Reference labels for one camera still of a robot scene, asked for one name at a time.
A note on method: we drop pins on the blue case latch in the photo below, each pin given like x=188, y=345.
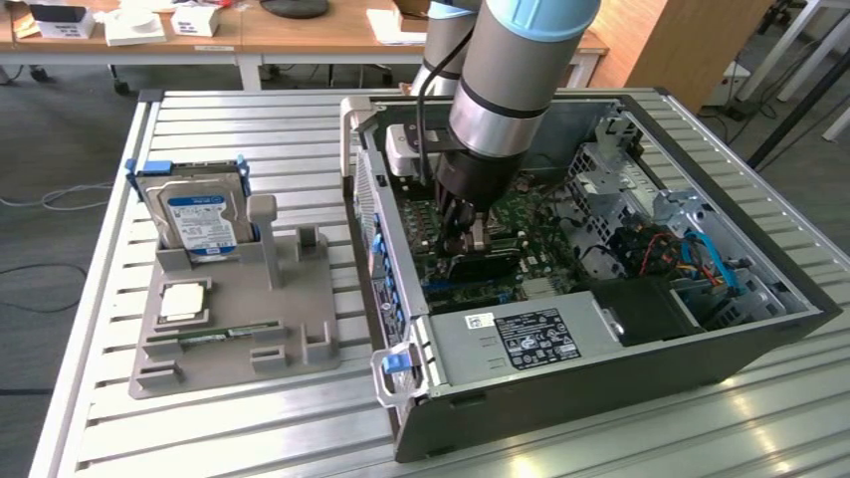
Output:
x=395, y=363

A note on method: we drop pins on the white labelled box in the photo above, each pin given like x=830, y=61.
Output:
x=196, y=22

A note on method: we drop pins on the white box red dot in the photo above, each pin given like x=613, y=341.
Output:
x=730, y=82

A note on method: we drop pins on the grey power supply unit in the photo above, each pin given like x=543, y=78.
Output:
x=464, y=348

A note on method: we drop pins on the black intrusion switch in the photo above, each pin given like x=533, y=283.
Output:
x=380, y=181

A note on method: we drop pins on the black round stand base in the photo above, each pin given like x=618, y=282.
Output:
x=292, y=9

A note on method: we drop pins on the silver chipset heatsink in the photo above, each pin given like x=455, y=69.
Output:
x=546, y=287

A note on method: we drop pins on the black NVIDIA graphics card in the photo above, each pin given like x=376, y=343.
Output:
x=484, y=266

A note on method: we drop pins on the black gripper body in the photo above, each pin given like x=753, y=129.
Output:
x=478, y=179

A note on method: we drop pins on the long black expansion slot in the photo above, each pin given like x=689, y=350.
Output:
x=468, y=302
x=464, y=295

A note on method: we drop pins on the white box black top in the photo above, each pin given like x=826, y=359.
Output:
x=63, y=27

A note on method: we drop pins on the open black PC case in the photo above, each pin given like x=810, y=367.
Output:
x=565, y=408

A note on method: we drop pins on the white round device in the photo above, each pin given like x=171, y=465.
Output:
x=139, y=15

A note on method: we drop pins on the white flat box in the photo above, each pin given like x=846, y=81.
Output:
x=136, y=36

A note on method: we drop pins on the clean silver CPU chip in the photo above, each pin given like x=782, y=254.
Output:
x=183, y=304

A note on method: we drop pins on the white booklet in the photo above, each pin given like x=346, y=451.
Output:
x=391, y=30

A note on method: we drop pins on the grey plastic parts rack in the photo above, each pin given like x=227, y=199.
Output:
x=266, y=309

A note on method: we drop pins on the hard disk with blue caddy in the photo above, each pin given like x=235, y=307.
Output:
x=199, y=219

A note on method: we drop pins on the black plastic shroud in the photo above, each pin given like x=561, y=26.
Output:
x=638, y=313

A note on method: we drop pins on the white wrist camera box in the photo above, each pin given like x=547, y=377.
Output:
x=402, y=149

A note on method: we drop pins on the white table frame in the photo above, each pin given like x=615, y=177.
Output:
x=838, y=124

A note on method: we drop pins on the black metal stand leg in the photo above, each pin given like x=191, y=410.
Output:
x=797, y=119

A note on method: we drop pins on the green motherboard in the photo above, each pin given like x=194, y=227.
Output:
x=538, y=239

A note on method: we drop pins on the brown cardboard box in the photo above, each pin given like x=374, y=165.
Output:
x=408, y=15

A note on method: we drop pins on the wooden desk white frame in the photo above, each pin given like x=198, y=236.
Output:
x=319, y=35
x=67, y=45

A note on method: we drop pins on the wooden cabinet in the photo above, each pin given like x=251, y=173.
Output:
x=663, y=50

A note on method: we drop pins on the blue expansion slot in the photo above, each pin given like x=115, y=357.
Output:
x=438, y=286

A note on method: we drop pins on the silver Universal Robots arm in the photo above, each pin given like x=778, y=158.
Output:
x=511, y=65

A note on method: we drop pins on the black caster wheel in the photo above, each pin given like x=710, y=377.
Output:
x=37, y=73
x=122, y=88

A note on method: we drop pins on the brown paper envelope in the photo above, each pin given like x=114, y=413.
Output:
x=23, y=25

